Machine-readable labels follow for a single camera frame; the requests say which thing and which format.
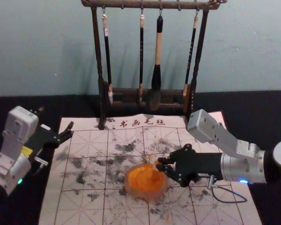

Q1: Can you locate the large brush with tan handle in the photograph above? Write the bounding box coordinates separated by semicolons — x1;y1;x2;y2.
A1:
147;15;165;111

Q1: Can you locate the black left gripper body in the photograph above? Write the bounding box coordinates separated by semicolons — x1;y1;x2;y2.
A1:
21;124;61;164

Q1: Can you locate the thin dark right gripper cable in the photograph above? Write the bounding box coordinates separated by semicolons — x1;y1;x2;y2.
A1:
206;175;248;204

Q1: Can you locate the orange paint dish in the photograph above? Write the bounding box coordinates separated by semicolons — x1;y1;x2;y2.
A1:
123;162;170;202

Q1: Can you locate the thin brush with tan cap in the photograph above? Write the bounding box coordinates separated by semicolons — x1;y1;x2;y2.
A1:
138;14;146;104
182;15;200;98

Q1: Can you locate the white felt mat red grid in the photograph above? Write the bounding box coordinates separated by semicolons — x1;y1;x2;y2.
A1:
38;111;263;225

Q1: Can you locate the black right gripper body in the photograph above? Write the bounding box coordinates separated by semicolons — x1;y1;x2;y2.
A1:
174;143;222;186

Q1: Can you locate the dark wooden brush rack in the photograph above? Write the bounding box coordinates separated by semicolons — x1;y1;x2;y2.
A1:
81;0;228;131

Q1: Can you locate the black table cloth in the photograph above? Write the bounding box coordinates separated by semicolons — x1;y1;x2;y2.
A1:
0;90;281;225

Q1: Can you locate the thin brush with white cap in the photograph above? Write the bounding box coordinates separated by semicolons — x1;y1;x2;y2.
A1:
101;13;114;106

